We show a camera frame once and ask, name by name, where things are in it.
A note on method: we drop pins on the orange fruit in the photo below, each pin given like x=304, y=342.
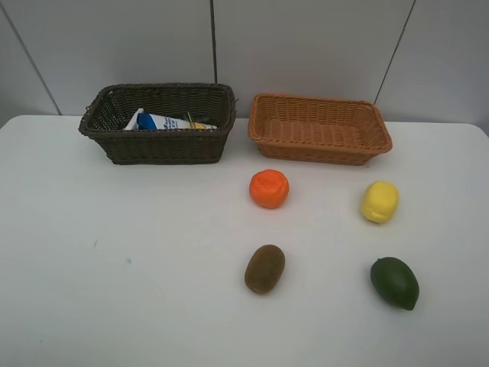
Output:
x=269, y=189

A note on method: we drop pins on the brown kiwi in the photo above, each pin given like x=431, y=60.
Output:
x=265, y=269

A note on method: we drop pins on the white tube blue cap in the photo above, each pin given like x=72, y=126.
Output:
x=147, y=121

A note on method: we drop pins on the white marker red caps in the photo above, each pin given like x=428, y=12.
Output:
x=133, y=122

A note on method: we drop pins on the yellow lemon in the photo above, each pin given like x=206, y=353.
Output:
x=380, y=202

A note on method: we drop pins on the green lime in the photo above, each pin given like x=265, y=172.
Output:
x=395, y=282

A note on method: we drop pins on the dark green spray bottle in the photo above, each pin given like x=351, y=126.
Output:
x=200, y=122

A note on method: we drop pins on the orange wicker basket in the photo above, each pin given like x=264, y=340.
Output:
x=332, y=131

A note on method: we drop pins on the dark brown wicker basket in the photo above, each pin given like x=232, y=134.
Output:
x=106, y=118

